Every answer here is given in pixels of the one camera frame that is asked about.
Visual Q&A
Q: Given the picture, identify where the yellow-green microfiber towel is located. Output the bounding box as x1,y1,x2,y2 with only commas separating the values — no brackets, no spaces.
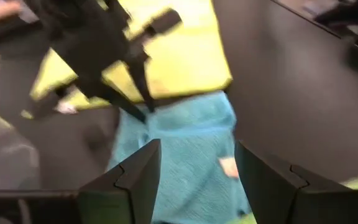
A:
29,0,233,110

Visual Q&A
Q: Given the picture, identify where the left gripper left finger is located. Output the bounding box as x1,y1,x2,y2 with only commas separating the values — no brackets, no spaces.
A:
79,139,162,224

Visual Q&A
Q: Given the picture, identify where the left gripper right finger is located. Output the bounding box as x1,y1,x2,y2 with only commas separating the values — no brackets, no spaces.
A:
235,139,358,224

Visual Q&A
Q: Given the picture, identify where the teal microfiber towel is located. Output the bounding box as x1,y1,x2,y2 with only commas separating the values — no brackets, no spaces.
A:
106,91,252,224

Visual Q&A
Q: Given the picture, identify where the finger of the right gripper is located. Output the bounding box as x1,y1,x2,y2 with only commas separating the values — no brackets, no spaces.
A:
126,55,155,113
82,88,147,124

